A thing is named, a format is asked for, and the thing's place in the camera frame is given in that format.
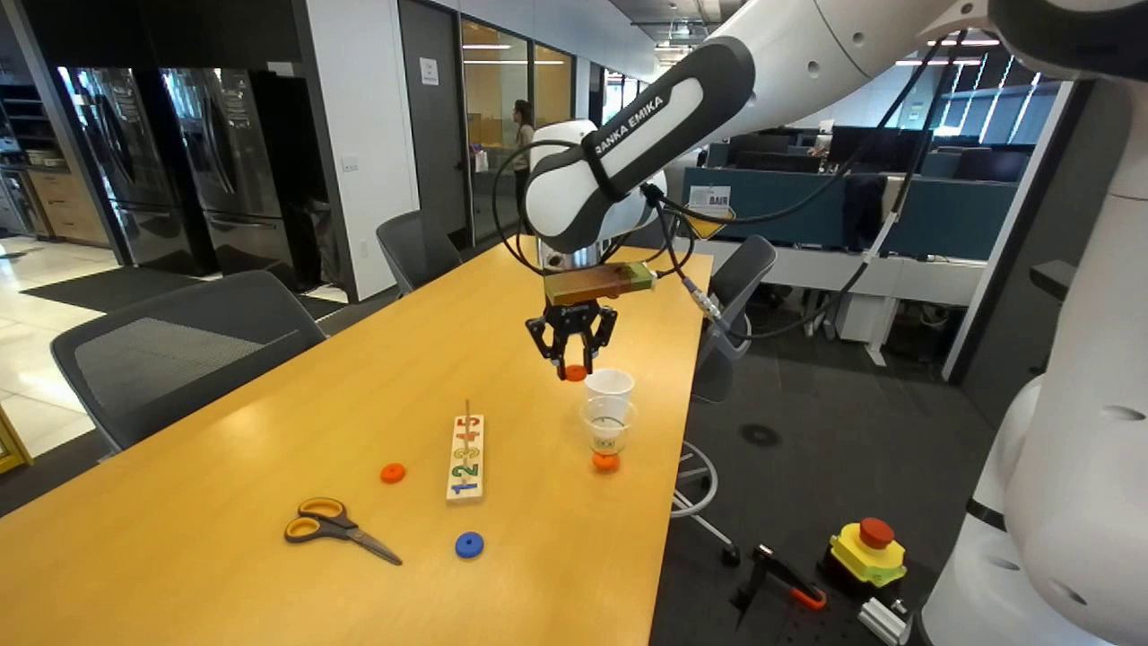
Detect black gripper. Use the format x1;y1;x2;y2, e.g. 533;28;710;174
524;302;617;379

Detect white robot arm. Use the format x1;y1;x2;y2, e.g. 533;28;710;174
524;0;1148;646

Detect white paper cup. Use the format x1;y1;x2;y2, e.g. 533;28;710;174
586;367;636;420

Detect clear plastic cup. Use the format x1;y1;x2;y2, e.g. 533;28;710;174
586;415;627;473

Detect grey office chair right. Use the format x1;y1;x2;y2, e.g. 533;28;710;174
375;211;464;292

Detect grey office chair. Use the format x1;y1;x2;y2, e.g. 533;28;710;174
51;269;322;451
375;211;464;292

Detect wooden number peg board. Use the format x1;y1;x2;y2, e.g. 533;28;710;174
446;411;489;504

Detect person in dark clothes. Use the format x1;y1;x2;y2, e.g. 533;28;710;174
512;100;533;146

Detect orange black hand tool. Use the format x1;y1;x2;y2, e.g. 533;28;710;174
733;545;829;613

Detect yellow red emergency button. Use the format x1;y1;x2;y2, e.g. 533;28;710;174
829;518;906;589

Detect grey office chair left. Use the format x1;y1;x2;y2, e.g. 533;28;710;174
51;269;322;451

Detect orange handled scissors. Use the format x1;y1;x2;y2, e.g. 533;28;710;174
285;494;401;564

